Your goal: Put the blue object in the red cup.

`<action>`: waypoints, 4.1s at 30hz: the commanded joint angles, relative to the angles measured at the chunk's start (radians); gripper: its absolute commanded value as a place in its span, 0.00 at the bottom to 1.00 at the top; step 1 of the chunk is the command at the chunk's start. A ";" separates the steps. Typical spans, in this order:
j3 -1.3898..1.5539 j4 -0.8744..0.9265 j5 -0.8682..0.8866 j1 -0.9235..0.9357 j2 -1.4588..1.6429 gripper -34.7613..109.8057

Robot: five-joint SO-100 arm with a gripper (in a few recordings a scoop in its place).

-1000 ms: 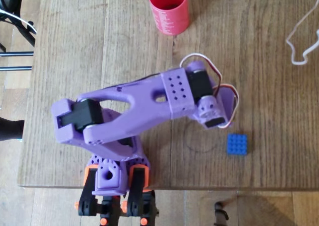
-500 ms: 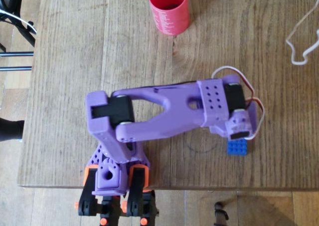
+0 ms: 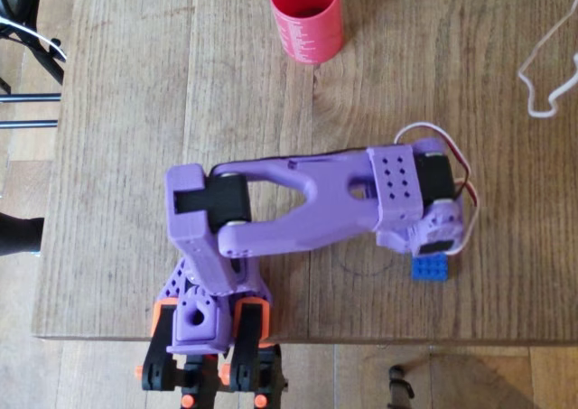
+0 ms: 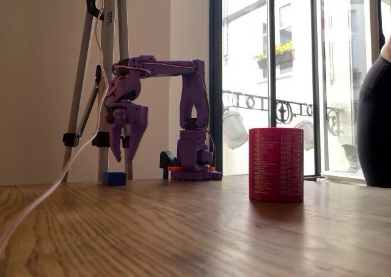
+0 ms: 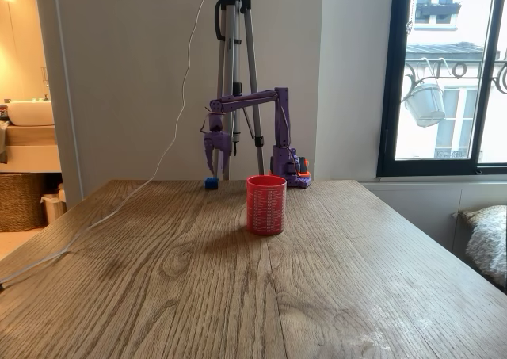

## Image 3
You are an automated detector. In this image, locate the white red servo cable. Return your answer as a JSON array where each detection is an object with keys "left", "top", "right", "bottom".
[{"left": 394, "top": 122, "right": 480, "bottom": 257}]

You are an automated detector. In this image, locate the blue toy building brick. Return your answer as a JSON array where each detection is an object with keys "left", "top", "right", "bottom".
[{"left": 409, "top": 254, "right": 453, "bottom": 285}]

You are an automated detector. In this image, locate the black metal chair frame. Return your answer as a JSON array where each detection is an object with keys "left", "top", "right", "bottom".
[{"left": 0, "top": 0, "right": 69, "bottom": 131}]

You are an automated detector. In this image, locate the long white cable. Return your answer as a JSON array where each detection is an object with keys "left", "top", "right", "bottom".
[{"left": 517, "top": 0, "right": 578, "bottom": 119}]

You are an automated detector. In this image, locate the red cup with white print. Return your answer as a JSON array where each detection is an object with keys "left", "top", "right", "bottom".
[{"left": 268, "top": 0, "right": 345, "bottom": 65}]

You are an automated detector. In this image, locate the black orange table clamp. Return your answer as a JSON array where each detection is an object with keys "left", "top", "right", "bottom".
[
  {"left": 219, "top": 296, "right": 290, "bottom": 409},
  {"left": 135, "top": 298, "right": 204, "bottom": 409}
]

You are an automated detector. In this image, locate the short white cable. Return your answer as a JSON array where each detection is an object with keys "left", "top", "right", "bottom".
[{"left": 0, "top": 14, "right": 69, "bottom": 63}]

